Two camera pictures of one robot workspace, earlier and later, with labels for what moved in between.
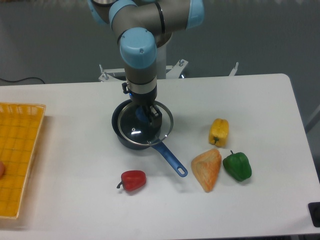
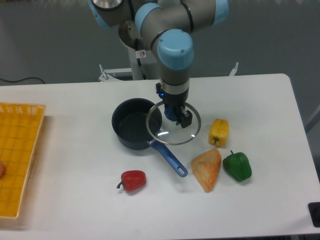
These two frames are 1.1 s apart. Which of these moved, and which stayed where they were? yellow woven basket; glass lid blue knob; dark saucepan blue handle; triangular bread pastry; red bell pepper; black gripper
Moved: black gripper; glass lid blue knob
Stayed: triangular bread pastry; red bell pepper; yellow woven basket; dark saucepan blue handle
